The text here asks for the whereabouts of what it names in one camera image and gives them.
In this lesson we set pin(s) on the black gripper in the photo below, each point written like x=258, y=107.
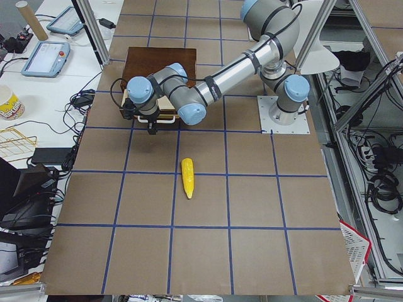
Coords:
x=151, y=120

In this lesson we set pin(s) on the wooden drawer with white handle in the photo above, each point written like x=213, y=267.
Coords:
x=162, y=112

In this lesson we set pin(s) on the yellow corn cob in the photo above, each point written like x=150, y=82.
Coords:
x=188, y=177

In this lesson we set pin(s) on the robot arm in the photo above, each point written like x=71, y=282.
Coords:
x=275, y=28

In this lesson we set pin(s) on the dark wooden drawer cabinet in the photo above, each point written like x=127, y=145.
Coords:
x=144, y=61

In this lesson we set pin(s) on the black power adapter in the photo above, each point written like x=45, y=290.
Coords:
x=107, y=23

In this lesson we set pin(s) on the near teach pendant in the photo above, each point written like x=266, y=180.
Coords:
x=47, y=59

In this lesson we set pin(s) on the teach pendant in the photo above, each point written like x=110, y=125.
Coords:
x=66, y=23
x=47, y=59

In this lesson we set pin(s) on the far teach pendant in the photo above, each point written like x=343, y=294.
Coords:
x=66, y=23

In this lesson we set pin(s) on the yellow popcorn bucket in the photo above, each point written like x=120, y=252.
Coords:
x=11, y=107

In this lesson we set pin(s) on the cardboard tube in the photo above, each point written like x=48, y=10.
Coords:
x=28, y=14

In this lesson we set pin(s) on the white mesh basket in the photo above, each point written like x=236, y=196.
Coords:
x=358, y=248

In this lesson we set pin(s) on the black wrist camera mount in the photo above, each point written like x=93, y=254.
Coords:
x=128, y=109

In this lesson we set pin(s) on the aluminium frame post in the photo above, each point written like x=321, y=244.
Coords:
x=88, y=20

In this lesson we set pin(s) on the gold wire rack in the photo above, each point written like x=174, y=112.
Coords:
x=16, y=146

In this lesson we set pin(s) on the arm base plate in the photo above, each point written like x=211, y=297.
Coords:
x=274, y=121

